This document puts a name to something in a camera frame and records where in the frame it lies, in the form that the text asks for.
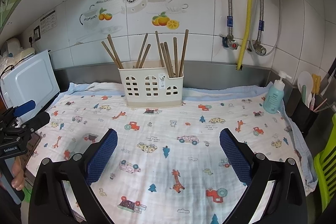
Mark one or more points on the set of wooden chopsticks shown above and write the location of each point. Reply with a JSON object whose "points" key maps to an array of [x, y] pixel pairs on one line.
{"points": [[168, 58]]}

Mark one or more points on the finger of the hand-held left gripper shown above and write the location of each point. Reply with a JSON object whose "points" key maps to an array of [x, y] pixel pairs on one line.
{"points": [[36, 121], [25, 107]]}

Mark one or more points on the light blue towel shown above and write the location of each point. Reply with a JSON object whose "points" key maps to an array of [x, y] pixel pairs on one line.
{"points": [[223, 90]]}

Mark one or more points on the white spatula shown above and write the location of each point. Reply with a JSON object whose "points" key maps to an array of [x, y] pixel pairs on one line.
{"points": [[305, 81]]}

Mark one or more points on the cream plastic utensil holder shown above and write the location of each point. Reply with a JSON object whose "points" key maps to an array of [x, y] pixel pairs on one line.
{"points": [[151, 90]]}

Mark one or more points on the steel angle valve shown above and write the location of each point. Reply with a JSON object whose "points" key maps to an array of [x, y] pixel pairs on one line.
{"points": [[260, 48]]}

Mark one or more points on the yellow utensil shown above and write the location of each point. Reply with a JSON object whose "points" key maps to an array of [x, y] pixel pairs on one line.
{"points": [[316, 83]]}

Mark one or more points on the thin grey tube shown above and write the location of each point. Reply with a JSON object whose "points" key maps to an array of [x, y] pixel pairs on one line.
{"points": [[278, 16]]}

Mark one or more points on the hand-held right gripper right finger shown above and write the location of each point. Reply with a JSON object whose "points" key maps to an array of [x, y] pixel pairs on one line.
{"points": [[235, 155]]}

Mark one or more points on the printed cartoon cloth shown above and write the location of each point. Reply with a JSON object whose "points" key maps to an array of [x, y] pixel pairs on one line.
{"points": [[168, 161]]}

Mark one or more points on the wall label sticker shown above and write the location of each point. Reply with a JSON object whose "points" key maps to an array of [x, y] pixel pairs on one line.
{"points": [[48, 20]]}

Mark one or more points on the pink thin stick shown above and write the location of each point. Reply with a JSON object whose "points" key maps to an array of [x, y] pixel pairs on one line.
{"points": [[320, 105]]}

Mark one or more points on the smartphone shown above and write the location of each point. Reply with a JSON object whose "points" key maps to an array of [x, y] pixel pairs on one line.
{"points": [[36, 146]]}

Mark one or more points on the teal soap pump bottle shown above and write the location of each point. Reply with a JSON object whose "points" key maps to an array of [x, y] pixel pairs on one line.
{"points": [[273, 98]]}

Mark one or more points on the person's left hand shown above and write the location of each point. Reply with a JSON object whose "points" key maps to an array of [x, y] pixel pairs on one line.
{"points": [[18, 176]]}

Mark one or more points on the clear plastic bag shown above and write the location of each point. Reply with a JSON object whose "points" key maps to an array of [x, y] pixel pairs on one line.
{"points": [[5, 61]]}

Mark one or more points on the white microwave oven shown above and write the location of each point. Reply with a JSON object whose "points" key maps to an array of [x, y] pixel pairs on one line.
{"points": [[31, 79]]}

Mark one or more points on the black utensil canister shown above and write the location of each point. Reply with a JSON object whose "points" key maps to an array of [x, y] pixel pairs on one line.
{"points": [[304, 119]]}

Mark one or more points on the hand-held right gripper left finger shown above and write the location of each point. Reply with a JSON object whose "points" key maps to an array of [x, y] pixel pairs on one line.
{"points": [[102, 153]]}

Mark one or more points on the green plastic rack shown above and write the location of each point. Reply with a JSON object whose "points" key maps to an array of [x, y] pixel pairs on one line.
{"points": [[326, 166]]}

